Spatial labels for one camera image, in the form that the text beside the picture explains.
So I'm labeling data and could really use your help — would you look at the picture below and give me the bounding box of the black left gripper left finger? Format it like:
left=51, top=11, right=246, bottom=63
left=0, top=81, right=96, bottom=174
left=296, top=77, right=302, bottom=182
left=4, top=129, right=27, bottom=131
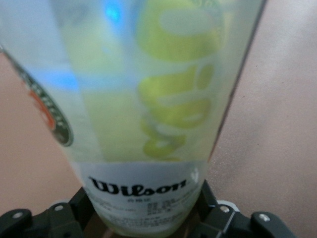
left=0, top=187, right=109, bottom=238

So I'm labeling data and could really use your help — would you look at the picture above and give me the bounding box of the yellow-green tennis ball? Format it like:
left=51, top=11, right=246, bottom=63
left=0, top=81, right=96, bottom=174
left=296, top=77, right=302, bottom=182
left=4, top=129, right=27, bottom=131
left=81, top=0, right=223, bottom=105
left=99, top=99, right=211, bottom=234

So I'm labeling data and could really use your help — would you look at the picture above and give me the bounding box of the brown table cover sheet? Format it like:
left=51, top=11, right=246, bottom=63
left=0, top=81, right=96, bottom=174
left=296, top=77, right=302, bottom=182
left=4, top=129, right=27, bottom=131
left=0, top=0, right=317, bottom=238

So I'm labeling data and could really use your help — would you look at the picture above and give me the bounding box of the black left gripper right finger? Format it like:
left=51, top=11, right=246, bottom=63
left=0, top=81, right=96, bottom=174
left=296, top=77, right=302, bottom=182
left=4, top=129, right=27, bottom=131
left=190, top=180, right=298, bottom=238

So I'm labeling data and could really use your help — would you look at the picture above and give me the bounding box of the clear Wilson tennis ball can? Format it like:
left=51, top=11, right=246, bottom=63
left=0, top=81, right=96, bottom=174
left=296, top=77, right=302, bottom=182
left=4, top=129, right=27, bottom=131
left=0, top=0, right=268, bottom=238

